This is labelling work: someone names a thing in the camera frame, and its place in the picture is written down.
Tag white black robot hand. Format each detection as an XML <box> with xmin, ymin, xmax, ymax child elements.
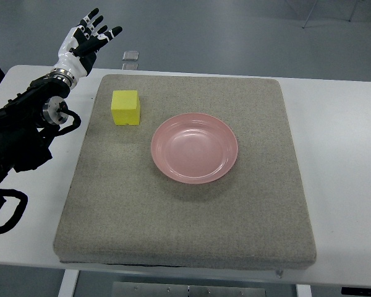
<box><xmin>54</xmin><ymin>8</ymin><xmax>122</xmax><ymax>80</ymax></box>

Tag yellow foam block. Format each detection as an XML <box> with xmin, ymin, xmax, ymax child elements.
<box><xmin>111</xmin><ymin>90</ymin><xmax>140</xmax><ymax>126</ymax></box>

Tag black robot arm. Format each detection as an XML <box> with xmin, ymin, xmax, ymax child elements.
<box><xmin>0</xmin><ymin>68</ymin><xmax>81</xmax><ymax>235</ymax></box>

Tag floor socket plate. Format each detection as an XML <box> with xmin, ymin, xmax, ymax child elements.
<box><xmin>122</xmin><ymin>51</ymin><xmax>139</xmax><ymax>61</ymax></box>

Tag pink plate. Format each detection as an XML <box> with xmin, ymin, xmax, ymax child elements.
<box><xmin>150</xmin><ymin>113</ymin><xmax>239</xmax><ymax>184</ymax></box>

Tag grey fabric cushion mat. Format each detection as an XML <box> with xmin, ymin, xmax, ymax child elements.
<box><xmin>53</xmin><ymin>74</ymin><xmax>317</xmax><ymax>270</ymax></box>

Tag white table leg left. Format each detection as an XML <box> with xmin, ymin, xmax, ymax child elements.
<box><xmin>58</xmin><ymin>269</ymin><xmax>79</xmax><ymax>297</ymax></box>

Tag white table leg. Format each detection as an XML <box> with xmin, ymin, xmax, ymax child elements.
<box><xmin>296</xmin><ymin>284</ymin><xmax>312</xmax><ymax>297</ymax></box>
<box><xmin>58</xmin><ymin>269</ymin><xmax>79</xmax><ymax>297</ymax></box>

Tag metal chair legs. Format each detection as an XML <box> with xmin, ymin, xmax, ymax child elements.
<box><xmin>301</xmin><ymin>1</ymin><xmax>371</xmax><ymax>29</ymax></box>

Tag white table leg right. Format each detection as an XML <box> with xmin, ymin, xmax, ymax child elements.
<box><xmin>296</xmin><ymin>284</ymin><xmax>312</xmax><ymax>297</ymax></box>

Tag black device bottom right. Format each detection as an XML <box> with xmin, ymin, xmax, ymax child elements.
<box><xmin>341</xmin><ymin>287</ymin><xmax>371</xmax><ymax>297</ymax></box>

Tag grey metal base plate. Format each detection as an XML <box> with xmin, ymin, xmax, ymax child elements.
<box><xmin>111</xmin><ymin>282</ymin><xmax>266</xmax><ymax>297</ymax></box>

